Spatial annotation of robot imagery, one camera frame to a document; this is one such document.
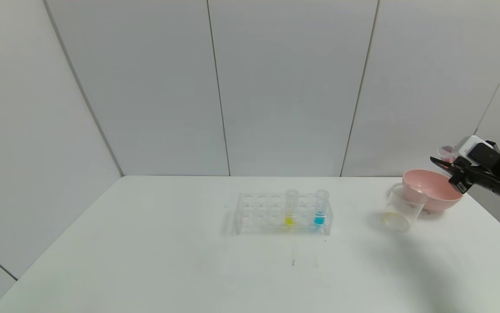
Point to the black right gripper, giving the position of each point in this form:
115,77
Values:
460,177

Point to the test tube with red pigment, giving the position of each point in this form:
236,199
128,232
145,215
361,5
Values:
446,153

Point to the test tube with yellow pigment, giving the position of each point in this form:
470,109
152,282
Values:
290,221

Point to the clear plastic beaker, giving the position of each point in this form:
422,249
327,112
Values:
399,208

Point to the test tube with blue pigment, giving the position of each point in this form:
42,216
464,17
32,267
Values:
319,219

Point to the clear plastic test tube rack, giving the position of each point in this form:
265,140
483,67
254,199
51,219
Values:
260,213

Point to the pink bowl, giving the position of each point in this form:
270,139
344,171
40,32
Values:
432,191

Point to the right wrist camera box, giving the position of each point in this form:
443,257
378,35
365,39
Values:
471,145

